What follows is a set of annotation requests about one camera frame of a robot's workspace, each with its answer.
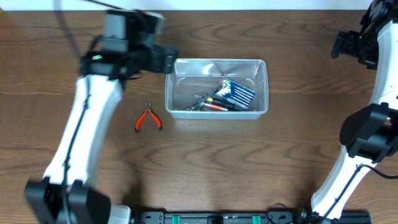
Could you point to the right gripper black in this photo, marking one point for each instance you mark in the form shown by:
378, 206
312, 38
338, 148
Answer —
347, 48

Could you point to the black yellow handled screwdriver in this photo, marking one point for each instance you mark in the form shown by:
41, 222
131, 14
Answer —
216, 101

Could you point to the blue precision screwdriver set case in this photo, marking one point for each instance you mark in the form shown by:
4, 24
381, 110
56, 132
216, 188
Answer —
235, 93

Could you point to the claw hammer orange black handle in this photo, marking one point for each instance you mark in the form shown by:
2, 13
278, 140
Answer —
223, 107

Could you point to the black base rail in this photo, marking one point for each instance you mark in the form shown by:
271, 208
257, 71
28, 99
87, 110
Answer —
277, 217

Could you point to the clear plastic container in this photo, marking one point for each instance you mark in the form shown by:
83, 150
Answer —
202, 76

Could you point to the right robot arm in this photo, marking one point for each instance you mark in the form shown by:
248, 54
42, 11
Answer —
370, 134

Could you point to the silver offset ring wrench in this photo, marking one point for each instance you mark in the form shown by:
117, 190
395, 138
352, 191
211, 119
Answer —
202, 100

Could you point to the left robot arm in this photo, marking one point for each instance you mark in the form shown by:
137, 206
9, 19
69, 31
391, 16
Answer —
66, 193

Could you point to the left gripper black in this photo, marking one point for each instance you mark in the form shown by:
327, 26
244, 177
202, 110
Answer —
169, 59

